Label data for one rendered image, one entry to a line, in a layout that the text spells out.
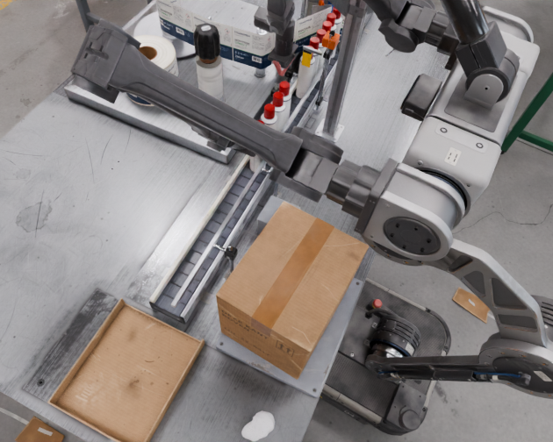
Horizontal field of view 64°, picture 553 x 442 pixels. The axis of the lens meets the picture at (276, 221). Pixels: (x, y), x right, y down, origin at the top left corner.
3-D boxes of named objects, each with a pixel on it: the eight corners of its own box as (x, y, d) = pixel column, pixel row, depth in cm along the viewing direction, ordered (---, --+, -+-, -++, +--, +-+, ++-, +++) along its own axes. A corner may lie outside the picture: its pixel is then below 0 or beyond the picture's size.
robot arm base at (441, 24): (449, 72, 100) (473, 24, 90) (416, 59, 102) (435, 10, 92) (461, 52, 104) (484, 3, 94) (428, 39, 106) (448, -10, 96)
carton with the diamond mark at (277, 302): (276, 249, 135) (283, 200, 112) (348, 288, 130) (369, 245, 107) (220, 332, 121) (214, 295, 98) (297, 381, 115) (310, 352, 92)
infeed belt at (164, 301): (354, 3, 206) (355, -5, 202) (370, 9, 204) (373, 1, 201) (154, 309, 124) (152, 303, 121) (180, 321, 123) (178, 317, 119)
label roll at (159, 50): (114, 81, 164) (104, 48, 152) (161, 60, 171) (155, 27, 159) (143, 114, 156) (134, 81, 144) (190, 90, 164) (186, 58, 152)
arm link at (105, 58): (58, 75, 59) (89, 4, 58) (68, 80, 71) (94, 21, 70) (326, 207, 77) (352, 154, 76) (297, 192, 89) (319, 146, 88)
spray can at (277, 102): (270, 131, 156) (274, 87, 138) (284, 138, 155) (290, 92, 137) (264, 142, 153) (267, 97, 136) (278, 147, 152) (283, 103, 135)
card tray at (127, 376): (124, 302, 126) (120, 297, 122) (204, 343, 121) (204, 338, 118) (53, 405, 111) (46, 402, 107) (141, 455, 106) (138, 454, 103)
